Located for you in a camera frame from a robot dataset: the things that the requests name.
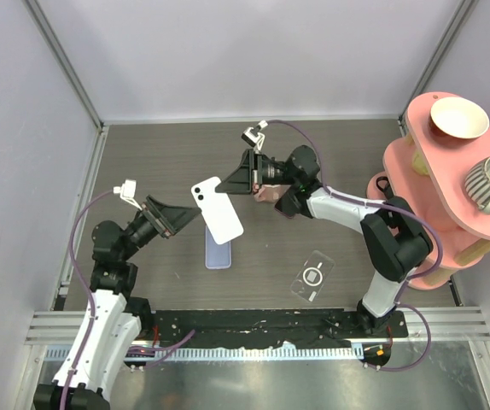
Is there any white bowl brown outside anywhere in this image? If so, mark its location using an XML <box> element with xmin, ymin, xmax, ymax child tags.
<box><xmin>429</xmin><ymin>97</ymin><xmax>490</xmax><ymax>148</ymax></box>

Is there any clear magsafe phone case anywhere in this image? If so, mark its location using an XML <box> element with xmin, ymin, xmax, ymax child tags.
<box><xmin>290</xmin><ymin>250</ymin><xmax>335</xmax><ymax>302</ymax></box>

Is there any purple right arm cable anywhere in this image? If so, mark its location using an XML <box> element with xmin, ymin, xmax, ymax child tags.
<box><xmin>264</xmin><ymin>120</ymin><xmax>445</xmax><ymax>373</ymax></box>

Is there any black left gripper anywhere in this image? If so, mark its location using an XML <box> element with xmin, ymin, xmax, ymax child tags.
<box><xmin>120</xmin><ymin>196</ymin><xmax>200</xmax><ymax>261</ymax></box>

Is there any dark green mug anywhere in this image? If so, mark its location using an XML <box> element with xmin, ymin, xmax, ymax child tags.
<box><xmin>376</xmin><ymin>175</ymin><xmax>394</xmax><ymax>200</ymax></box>

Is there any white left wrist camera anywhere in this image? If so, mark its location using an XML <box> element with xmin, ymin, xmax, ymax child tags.
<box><xmin>113</xmin><ymin>179</ymin><xmax>140</xmax><ymax>208</ymax></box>

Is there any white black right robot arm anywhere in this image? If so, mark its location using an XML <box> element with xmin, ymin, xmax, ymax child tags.
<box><xmin>215</xmin><ymin>145</ymin><xmax>434</xmax><ymax>337</ymax></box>

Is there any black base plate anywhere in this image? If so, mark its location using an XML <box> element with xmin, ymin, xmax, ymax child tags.
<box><xmin>153</xmin><ymin>308</ymin><xmax>409</xmax><ymax>349</ymax></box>

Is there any purple phone black screen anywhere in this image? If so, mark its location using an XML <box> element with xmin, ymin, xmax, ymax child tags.
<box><xmin>275</xmin><ymin>187</ymin><xmax>311</xmax><ymax>219</ymax></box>

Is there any pink tiered wooden shelf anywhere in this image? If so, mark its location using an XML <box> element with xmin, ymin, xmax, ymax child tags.
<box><xmin>382</xmin><ymin>91</ymin><xmax>490</xmax><ymax>290</ymax></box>

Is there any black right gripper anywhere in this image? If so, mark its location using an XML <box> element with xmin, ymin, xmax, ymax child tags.
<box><xmin>215</xmin><ymin>150</ymin><xmax>299</xmax><ymax>196</ymax></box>

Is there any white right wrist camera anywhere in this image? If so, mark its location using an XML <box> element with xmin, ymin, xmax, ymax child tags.
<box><xmin>242</xmin><ymin>120</ymin><xmax>268</xmax><ymax>153</ymax></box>

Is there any lilac phone case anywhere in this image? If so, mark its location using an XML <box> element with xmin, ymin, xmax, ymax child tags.
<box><xmin>205</xmin><ymin>227</ymin><xmax>231</xmax><ymax>270</ymax></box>

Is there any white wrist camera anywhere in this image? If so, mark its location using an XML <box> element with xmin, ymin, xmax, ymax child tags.
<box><xmin>113</xmin><ymin>179</ymin><xmax>140</xmax><ymax>208</ymax></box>
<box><xmin>242</xmin><ymin>120</ymin><xmax>268</xmax><ymax>153</ymax></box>

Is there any white slotted cable duct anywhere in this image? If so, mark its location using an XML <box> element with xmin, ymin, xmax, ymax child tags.
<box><xmin>44</xmin><ymin>342</ymin><xmax>364</xmax><ymax>363</ymax></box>

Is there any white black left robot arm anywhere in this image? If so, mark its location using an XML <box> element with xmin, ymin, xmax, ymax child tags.
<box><xmin>33</xmin><ymin>196</ymin><xmax>201</xmax><ymax>409</ymax></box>

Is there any white phone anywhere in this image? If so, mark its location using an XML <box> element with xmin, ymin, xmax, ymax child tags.
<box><xmin>190</xmin><ymin>176</ymin><xmax>244</xmax><ymax>245</ymax></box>

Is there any pink mug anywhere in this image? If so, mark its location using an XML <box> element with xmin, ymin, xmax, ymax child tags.
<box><xmin>254</xmin><ymin>184</ymin><xmax>288</xmax><ymax>203</ymax></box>

